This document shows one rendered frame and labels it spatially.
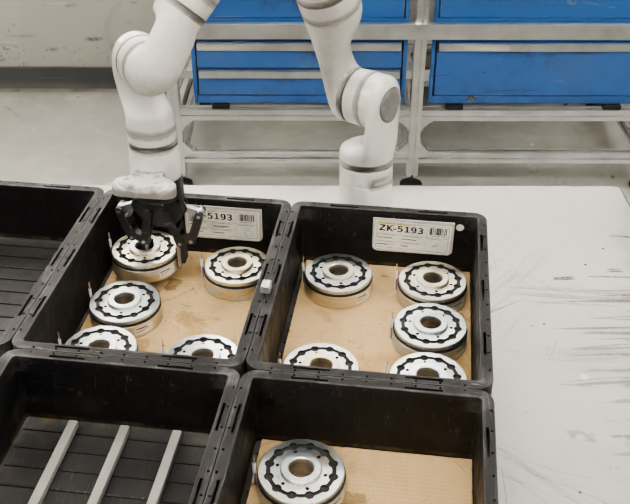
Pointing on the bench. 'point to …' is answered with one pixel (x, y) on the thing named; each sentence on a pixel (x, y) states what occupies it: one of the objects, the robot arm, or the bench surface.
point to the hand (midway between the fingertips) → (165, 253)
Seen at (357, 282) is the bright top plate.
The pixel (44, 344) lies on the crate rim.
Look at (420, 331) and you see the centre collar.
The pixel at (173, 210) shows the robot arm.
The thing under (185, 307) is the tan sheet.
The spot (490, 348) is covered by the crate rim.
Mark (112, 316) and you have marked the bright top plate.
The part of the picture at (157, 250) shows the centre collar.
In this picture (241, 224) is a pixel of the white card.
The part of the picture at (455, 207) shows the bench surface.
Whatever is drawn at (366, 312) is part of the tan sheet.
